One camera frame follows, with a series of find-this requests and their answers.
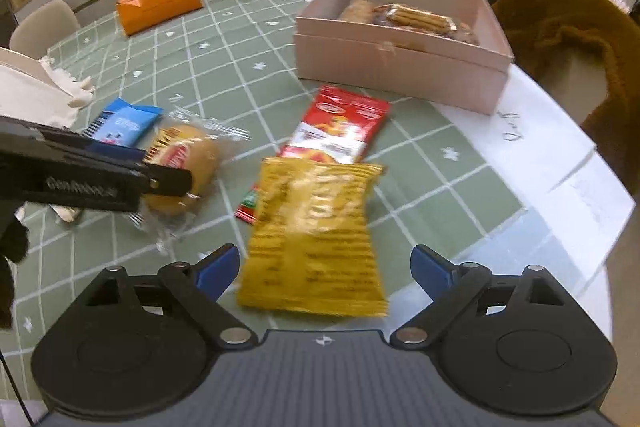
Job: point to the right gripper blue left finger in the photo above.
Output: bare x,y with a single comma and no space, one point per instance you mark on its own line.
196,288

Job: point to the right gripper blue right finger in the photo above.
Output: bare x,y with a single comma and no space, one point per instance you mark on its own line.
452,288

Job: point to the blue snack packet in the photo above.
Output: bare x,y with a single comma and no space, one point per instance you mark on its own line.
116,132

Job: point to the yellow snack bag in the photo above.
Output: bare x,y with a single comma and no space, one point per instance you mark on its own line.
310,250

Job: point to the bread bun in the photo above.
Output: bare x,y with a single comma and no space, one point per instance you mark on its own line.
187,154

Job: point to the red snack packet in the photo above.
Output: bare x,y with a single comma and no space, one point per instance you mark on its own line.
339,126

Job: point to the green grid tablecloth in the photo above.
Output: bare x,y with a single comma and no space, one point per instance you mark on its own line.
233,60

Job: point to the pink cardboard box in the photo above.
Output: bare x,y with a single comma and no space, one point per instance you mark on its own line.
447,71

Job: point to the biscuit packs in box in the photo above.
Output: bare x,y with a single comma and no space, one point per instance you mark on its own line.
403,16

